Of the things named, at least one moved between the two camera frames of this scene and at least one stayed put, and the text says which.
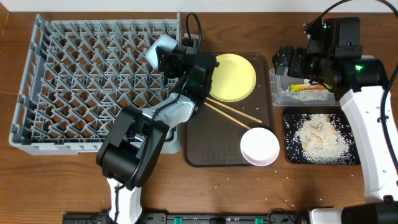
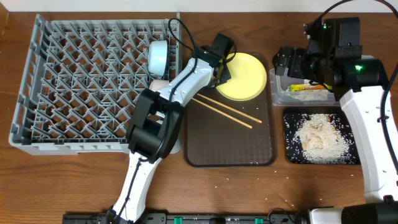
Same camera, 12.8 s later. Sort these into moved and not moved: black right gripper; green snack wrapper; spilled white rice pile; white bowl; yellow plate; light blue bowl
Moved: light blue bowl; yellow plate; white bowl
Not moved: green snack wrapper; spilled white rice pile; black right gripper
